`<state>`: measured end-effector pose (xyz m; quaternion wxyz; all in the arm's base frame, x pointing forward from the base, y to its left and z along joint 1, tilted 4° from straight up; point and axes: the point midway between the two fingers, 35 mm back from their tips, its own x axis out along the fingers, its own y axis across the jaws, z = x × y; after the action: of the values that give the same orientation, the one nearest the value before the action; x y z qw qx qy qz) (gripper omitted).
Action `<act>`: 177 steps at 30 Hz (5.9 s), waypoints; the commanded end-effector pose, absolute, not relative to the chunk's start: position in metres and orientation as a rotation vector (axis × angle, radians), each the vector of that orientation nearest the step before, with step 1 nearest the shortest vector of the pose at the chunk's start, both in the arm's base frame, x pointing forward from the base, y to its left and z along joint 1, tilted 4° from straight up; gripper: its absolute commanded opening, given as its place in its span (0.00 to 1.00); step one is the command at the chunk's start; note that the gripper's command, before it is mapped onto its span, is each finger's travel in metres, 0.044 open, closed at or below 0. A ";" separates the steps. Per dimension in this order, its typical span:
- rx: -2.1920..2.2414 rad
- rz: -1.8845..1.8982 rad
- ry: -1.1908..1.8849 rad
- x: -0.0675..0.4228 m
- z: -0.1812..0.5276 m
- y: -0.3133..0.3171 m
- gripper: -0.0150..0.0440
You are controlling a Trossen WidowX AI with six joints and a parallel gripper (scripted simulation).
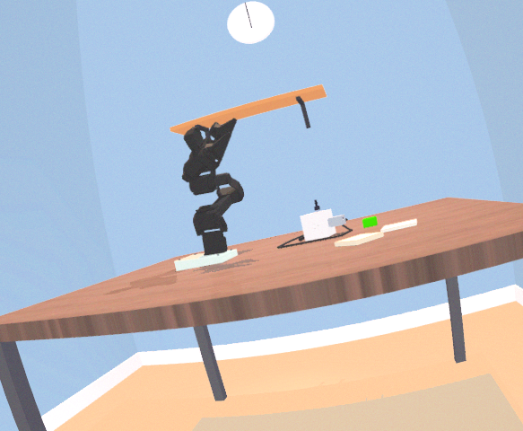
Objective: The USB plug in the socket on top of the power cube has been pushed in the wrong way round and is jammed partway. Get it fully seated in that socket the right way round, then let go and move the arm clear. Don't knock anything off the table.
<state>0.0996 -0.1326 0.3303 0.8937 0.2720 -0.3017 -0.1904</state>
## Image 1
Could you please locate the small green cube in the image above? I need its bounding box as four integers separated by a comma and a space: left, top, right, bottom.
362, 216, 378, 228

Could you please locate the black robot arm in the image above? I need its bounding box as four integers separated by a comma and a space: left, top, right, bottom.
181, 127, 244, 255

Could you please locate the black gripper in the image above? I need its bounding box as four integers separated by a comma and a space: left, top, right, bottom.
192, 118, 237, 171

